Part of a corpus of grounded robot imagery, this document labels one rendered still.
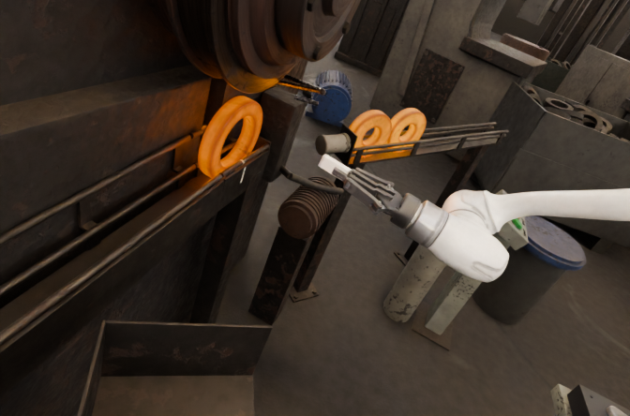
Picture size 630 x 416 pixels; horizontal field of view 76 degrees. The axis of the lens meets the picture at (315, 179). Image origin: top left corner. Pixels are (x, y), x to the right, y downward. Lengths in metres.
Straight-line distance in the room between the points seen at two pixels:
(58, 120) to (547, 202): 0.90
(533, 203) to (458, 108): 2.43
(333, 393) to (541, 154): 1.95
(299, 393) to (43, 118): 1.08
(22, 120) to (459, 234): 0.75
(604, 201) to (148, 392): 0.83
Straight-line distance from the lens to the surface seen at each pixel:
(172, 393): 0.63
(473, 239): 0.88
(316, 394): 1.42
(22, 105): 0.62
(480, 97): 3.33
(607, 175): 3.03
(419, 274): 1.57
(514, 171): 2.82
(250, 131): 0.91
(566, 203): 0.97
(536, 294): 2.02
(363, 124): 1.20
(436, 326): 1.77
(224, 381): 0.65
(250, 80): 0.73
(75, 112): 0.62
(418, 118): 1.36
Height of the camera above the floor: 1.16
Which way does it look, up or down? 30 degrees down
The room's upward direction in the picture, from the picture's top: 21 degrees clockwise
